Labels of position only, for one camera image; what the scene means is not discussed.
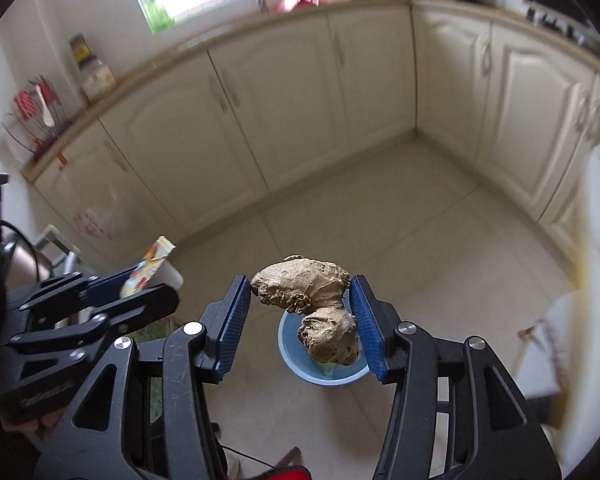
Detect clear cooking oil bottle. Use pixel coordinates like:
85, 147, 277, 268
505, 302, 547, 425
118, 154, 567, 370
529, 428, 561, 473
80, 57, 116, 101

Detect red cloth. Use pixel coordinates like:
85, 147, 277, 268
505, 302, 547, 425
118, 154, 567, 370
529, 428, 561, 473
262, 464, 312, 480

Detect black gas stove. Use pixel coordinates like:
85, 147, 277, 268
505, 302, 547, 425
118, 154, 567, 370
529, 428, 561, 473
520, 0, 600, 61

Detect white orange snack packet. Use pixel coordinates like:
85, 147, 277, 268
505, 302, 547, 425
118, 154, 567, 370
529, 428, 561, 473
120, 235, 177, 301

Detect dark yellow label bottle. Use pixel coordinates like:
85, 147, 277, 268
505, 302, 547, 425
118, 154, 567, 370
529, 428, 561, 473
69, 34, 92, 66

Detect blue plastic bucket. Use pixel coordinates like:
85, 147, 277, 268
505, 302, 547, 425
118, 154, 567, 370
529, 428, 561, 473
277, 294, 371, 387

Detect wire holder with red utensils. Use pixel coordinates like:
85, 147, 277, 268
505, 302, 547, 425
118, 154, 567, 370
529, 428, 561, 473
2, 75, 73, 153

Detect ginger root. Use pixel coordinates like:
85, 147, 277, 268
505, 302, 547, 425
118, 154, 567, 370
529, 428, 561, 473
250, 254, 358, 366

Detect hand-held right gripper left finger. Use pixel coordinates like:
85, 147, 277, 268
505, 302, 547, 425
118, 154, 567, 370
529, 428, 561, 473
32, 274, 253, 480

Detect cream base cabinets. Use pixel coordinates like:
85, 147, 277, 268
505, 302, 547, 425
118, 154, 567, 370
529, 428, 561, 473
22, 0, 600, 261

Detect white metal rack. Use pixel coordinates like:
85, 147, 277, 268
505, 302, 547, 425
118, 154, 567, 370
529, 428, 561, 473
34, 224, 88, 281

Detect green plastic bottle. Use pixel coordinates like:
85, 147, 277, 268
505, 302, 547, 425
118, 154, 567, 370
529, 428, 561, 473
147, 2, 176, 33

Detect person's left hand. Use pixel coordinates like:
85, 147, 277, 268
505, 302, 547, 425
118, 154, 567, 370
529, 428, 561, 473
15, 410, 68, 433

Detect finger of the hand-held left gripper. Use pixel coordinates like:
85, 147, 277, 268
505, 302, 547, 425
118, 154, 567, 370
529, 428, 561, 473
9, 284, 181, 356
19, 266, 148, 313

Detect red dish rack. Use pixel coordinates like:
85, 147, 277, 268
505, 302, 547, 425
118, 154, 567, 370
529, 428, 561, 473
275, 0, 321, 13

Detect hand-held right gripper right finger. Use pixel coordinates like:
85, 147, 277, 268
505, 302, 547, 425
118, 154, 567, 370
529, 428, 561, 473
349, 274, 563, 480

